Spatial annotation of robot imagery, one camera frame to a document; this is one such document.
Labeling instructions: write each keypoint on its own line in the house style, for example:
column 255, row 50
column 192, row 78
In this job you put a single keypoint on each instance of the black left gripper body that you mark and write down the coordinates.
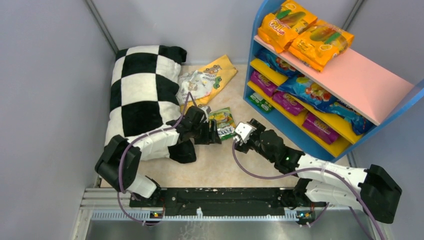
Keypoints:
column 205, row 131

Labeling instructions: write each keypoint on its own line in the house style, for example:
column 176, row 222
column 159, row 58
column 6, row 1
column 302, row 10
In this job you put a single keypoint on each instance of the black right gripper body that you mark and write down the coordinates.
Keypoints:
column 255, row 125

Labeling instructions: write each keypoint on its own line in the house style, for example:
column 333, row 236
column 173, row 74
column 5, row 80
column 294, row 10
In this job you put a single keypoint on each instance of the green yellow candy bag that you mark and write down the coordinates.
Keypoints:
column 260, row 102

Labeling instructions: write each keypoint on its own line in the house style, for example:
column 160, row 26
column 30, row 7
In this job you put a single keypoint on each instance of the purple candy bag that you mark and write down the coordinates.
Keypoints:
column 267, row 86
column 320, row 129
column 287, row 102

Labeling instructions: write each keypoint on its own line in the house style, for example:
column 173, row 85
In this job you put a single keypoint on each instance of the orange candy bag floor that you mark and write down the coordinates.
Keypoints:
column 320, row 43

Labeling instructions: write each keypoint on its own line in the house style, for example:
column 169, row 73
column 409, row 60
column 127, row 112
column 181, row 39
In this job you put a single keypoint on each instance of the orange candy bag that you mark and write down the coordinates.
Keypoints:
column 280, row 28

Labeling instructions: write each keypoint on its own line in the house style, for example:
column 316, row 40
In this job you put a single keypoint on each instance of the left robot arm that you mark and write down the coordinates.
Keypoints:
column 119, row 162

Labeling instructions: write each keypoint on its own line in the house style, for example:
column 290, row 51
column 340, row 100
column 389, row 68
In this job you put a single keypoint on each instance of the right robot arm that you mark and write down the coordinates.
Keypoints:
column 371, row 190

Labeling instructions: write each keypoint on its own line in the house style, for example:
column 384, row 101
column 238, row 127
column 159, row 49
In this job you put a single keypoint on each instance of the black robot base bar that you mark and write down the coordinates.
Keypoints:
column 225, row 202

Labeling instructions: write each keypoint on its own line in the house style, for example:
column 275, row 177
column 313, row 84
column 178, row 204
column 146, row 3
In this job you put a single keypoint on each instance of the blue candy bag middle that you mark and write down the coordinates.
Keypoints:
column 308, row 92

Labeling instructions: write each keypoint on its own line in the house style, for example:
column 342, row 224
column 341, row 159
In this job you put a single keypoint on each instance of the blue candy bag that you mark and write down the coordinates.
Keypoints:
column 360, row 125
column 276, row 63
column 308, row 92

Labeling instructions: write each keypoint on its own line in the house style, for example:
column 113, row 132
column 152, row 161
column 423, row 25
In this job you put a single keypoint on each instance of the blue yellow pink shelf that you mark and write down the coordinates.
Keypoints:
column 368, row 88

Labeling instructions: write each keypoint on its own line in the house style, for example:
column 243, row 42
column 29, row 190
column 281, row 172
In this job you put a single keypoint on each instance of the blue candy bag upper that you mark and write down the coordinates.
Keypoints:
column 276, row 63

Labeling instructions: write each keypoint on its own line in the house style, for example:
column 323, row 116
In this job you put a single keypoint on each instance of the blue candy bag right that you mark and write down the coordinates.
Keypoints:
column 360, row 125

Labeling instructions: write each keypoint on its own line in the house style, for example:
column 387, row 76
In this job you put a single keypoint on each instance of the yellow white printed cloth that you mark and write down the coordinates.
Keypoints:
column 206, row 82

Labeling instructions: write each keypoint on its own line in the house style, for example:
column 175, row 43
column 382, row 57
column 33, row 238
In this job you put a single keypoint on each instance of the black white checkered pillow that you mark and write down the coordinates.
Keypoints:
column 143, row 92

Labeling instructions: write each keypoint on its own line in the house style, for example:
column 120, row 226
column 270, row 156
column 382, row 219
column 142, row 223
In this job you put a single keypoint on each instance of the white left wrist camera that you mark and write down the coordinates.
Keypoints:
column 206, row 110

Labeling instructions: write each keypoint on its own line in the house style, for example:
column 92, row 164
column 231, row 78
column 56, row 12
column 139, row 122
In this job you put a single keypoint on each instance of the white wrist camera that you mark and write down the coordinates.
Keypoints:
column 206, row 110
column 243, row 132

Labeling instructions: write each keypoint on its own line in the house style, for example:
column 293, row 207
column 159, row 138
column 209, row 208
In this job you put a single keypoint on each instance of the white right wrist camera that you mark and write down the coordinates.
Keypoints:
column 243, row 132

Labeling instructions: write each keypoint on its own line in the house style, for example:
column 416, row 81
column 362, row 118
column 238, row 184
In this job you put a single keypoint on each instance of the grey aluminium rail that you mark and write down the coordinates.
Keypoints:
column 107, row 204

